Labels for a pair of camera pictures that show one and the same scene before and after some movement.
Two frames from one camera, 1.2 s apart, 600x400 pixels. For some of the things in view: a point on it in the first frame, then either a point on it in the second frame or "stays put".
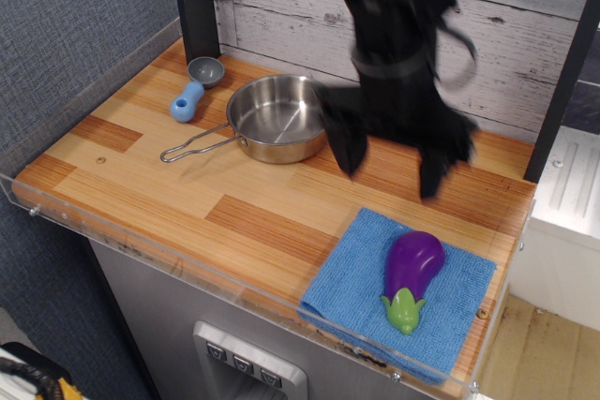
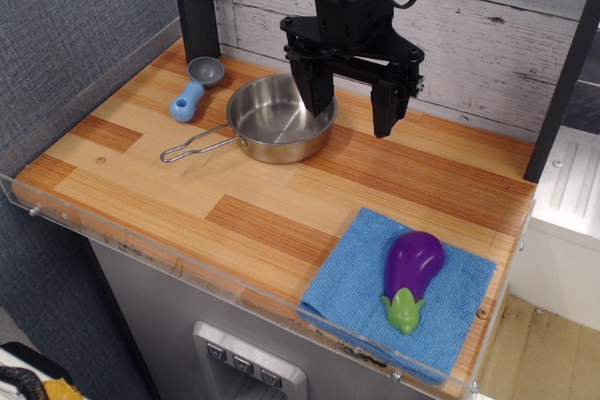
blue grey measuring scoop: [202, 72] stays put
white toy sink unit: [558, 264] stays put
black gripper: [411, 109] → [352, 37]
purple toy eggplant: [413, 260] stays put
